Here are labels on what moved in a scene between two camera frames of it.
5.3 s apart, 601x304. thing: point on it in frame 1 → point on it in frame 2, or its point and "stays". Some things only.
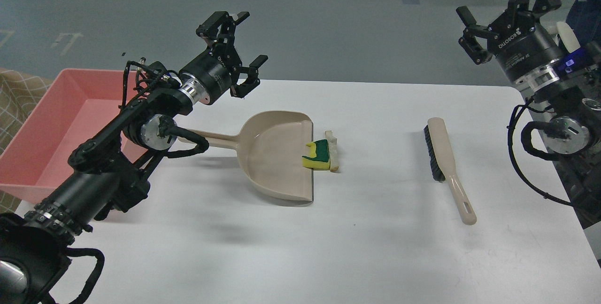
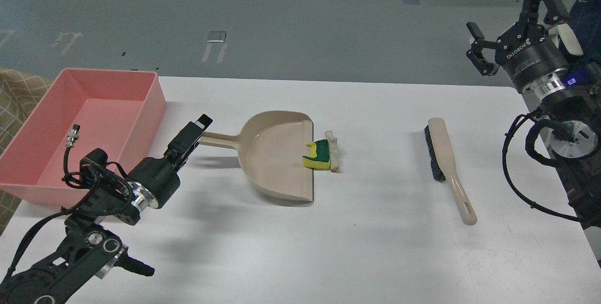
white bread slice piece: (333, 151) stays
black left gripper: (208, 78) → (153, 182)
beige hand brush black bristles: (442, 168) stays
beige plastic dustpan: (270, 148) stays
